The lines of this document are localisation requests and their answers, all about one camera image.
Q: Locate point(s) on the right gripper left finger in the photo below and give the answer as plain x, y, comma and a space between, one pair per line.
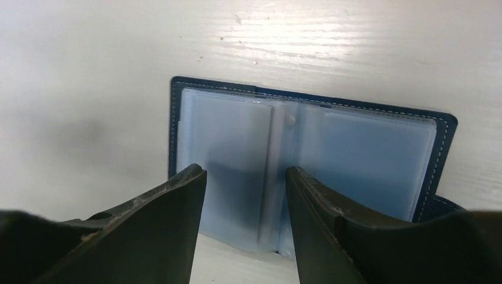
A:
148, 239

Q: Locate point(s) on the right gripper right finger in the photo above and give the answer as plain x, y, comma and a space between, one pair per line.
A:
338, 240

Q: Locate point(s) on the blue leather card holder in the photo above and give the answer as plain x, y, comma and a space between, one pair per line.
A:
388, 158

